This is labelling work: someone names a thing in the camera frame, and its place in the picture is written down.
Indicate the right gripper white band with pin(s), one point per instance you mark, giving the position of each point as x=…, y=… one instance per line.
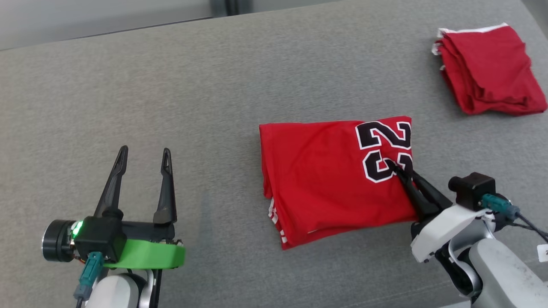
x=445, y=229

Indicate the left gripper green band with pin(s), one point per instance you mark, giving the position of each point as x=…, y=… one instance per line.
x=147, y=254

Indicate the red white numbered jersey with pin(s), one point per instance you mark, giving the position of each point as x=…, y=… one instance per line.
x=325, y=179

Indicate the red shorts white trim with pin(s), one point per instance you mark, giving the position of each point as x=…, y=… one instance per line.
x=488, y=72

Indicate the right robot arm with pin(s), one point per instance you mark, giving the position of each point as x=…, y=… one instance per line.
x=501, y=273

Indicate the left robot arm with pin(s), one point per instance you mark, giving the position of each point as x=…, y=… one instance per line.
x=115, y=291

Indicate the white paper tag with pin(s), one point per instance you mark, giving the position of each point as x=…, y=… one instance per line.
x=543, y=253

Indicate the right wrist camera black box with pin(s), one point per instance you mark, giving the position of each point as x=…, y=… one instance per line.
x=473, y=190

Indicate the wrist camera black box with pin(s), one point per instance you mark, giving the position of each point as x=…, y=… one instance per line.
x=473, y=190
x=98, y=237

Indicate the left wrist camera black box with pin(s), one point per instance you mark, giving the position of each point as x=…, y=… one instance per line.
x=98, y=237

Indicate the grey vertical post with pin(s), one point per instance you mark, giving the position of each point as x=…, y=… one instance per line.
x=231, y=6

